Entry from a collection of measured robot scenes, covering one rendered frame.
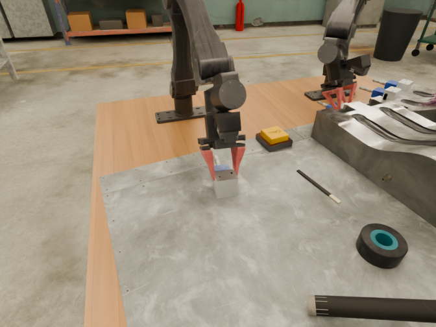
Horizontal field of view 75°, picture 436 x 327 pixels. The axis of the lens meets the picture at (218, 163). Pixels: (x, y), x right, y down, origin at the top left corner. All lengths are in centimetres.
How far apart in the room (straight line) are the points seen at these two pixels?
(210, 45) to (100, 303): 53
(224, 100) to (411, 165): 43
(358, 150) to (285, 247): 35
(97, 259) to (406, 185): 67
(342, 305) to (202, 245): 26
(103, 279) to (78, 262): 110
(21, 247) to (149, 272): 138
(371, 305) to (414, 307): 6
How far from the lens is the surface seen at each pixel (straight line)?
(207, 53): 64
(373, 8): 699
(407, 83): 127
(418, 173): 73
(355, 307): 52
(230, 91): 56
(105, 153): 88
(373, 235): 63
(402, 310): 53
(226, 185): 65
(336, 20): 104
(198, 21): 69
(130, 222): 65
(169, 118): 99
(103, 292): 57
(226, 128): 55
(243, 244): 59
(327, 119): 87
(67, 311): 155
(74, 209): 196
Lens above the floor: 127
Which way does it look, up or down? 37 degrees down
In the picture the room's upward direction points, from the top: straight up
